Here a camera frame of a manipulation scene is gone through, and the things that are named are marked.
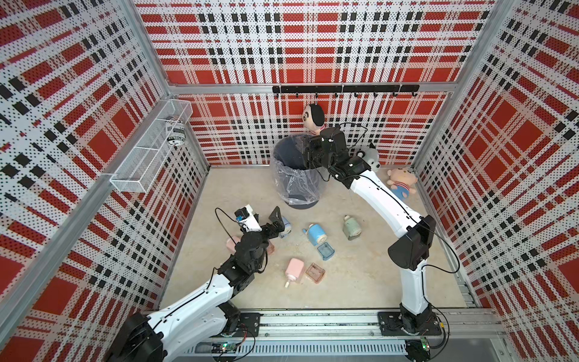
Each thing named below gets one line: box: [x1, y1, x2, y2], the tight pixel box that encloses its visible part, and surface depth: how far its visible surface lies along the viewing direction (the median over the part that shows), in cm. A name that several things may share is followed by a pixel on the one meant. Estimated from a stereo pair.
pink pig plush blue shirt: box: [386, 167, 419, 200], surface depth 109 cm
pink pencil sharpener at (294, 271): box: [284, 257, 305, 289], surface depth 82 cm
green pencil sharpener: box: [343, 214, 362, 241], surface depth 92 cm
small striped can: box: [165, 115, 187, 147], surface depth 79 cm
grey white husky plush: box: [356, 141, 381, 173], surface depth 100 cm
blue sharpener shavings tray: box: [316, 241, 335, 261], surface depth 92 cm
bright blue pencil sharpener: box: [303, 223, 328, 246], surface depth 92 cm
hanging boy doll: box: [302, 104, 325, 135], surface depth 94 cm
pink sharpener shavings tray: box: [305, 262, 326, 283], surface depth 87 cm
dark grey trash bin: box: [271, 133, 329, 210], surface depth 88 cm
